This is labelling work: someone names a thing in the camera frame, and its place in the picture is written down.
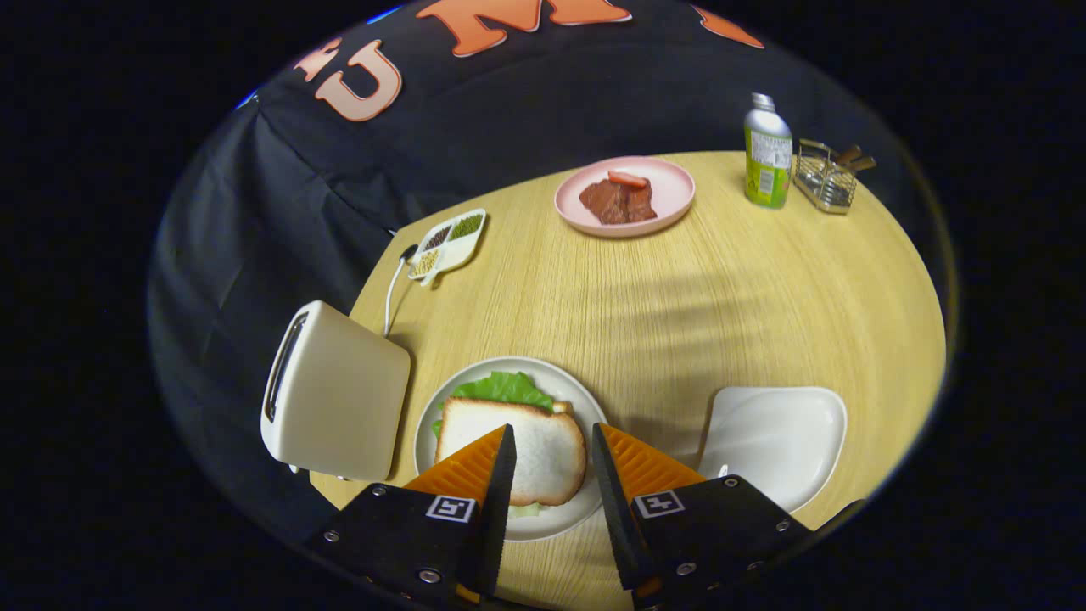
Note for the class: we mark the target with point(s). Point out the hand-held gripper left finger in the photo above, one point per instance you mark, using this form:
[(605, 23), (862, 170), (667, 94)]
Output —
[(496, 509)]

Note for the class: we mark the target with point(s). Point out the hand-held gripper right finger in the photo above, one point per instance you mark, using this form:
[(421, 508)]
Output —
[(615, 509)]

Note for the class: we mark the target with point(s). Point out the toasted white bread slice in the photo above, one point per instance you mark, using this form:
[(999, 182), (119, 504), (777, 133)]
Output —
[(543, 450)]

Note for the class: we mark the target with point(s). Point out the green lettuce leaf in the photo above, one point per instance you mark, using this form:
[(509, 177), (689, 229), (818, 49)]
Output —
[(501, 389)]

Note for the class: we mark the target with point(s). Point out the white round plate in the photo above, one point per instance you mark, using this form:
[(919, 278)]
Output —
[(577, 399)]

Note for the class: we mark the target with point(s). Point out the white rounded square plate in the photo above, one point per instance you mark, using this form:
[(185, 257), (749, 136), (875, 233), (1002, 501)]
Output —
[(780, 441)]

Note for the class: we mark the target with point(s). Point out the cream white toaster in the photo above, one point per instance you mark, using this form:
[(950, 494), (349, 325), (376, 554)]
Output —
[(348, 399)]

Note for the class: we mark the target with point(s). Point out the yellow beans pile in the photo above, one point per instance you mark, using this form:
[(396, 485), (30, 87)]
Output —
[(425, 262)]

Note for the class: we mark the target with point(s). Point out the white divided condiment dish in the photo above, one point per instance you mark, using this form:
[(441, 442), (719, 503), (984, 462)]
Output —
[(462, 250)]

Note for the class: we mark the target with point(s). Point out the dark beans pile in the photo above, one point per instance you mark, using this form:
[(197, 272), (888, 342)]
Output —
[(437, 236)]

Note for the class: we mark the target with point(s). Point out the green beans pile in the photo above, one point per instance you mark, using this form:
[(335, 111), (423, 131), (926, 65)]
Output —
[(466, 227)]

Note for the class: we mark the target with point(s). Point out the brown cooked meat slices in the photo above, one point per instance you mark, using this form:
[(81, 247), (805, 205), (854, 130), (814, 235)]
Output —
[(615, 204)]

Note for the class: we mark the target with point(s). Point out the pink round plate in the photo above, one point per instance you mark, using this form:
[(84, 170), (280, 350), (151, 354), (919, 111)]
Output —
[(670, 191)]

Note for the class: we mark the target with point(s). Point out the red sausage piece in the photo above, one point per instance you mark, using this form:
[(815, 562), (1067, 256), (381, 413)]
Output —
[(628, 179)]

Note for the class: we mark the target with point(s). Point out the green label metal bottle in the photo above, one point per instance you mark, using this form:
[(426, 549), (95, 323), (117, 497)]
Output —
[(768, 161)]

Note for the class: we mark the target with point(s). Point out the brown wooden sticks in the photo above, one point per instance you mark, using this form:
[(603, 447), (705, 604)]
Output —
[(855, 159)]

